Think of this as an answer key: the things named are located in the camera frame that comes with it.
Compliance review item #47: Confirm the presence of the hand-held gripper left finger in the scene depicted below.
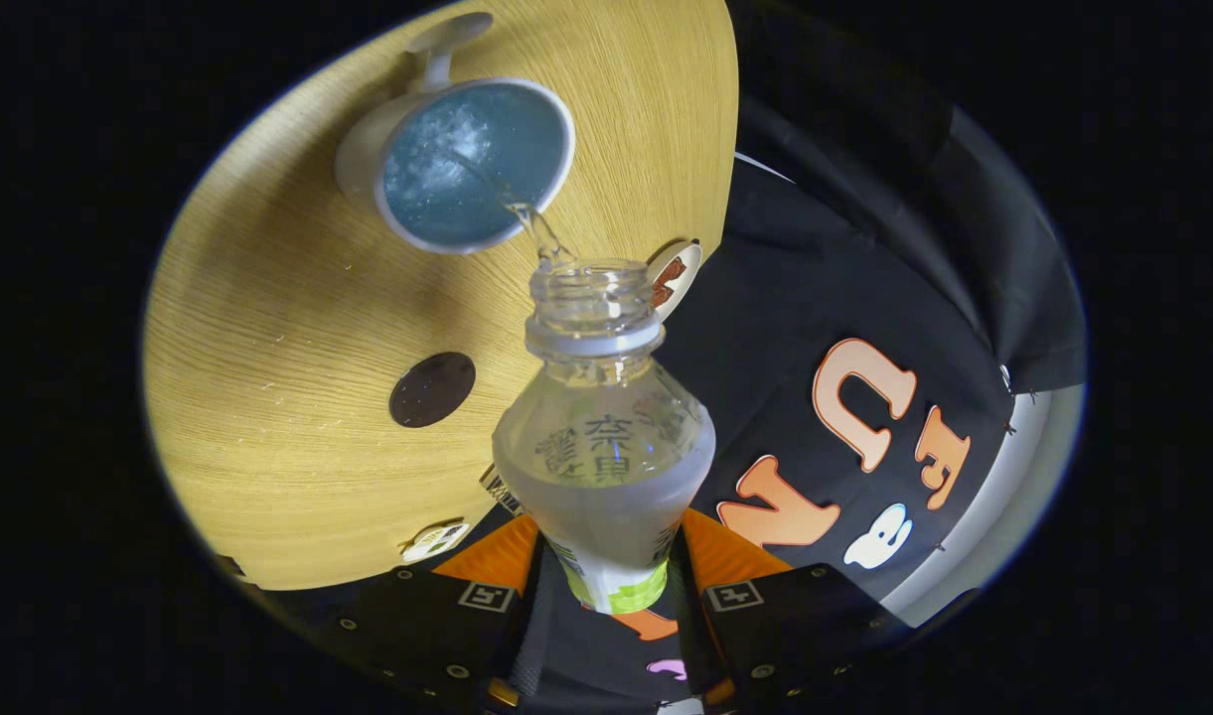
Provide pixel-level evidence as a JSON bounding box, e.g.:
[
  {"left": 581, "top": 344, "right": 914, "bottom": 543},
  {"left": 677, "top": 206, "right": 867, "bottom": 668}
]
[{"left": 313, "top": 513, "right": 557, "bottom": 711}]

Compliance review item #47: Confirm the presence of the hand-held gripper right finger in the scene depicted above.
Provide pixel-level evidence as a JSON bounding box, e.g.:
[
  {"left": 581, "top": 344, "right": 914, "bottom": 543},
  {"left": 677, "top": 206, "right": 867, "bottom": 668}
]
[{"left": 669, "top": 508, "right": 915, "bottom": 708}]

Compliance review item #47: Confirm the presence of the clear juice bottle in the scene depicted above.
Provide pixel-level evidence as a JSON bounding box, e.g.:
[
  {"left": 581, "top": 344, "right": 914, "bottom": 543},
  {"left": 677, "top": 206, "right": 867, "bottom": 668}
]
[{"left": 492, "top": 260, "right": 716, "bottom": 615}]

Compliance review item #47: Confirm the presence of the dark round coaster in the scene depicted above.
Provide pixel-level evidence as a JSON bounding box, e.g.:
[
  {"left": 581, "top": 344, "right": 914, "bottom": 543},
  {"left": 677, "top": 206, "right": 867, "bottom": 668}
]
[{"left": 388, "top": 352, "right": 477, "bottom": 429}]

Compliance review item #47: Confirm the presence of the white cup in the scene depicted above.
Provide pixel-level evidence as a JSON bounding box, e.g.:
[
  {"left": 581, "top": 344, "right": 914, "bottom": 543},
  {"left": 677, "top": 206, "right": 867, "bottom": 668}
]
[{"left": 334, "top": 12, "right": 577, "bottom": 256}]

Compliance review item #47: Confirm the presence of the white divided dish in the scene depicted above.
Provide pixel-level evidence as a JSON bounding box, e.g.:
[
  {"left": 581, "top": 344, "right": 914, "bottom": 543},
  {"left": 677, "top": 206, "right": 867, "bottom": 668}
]
[{"left": 399, "top": 521, "right": 471, "bottom": 564}]

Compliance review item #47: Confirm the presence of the white round plate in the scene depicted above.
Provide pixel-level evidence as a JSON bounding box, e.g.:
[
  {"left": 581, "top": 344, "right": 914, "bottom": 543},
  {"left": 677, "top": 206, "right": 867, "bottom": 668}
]
[{"left": 648, "top": 241, "right": 704, "bottom": 321}]

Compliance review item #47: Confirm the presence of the wooden table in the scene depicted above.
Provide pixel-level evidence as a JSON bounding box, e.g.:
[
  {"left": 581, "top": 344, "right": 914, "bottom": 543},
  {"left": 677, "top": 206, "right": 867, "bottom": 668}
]
[{"left": 141, "top": 0, "right": 741, "bottom": 592}]

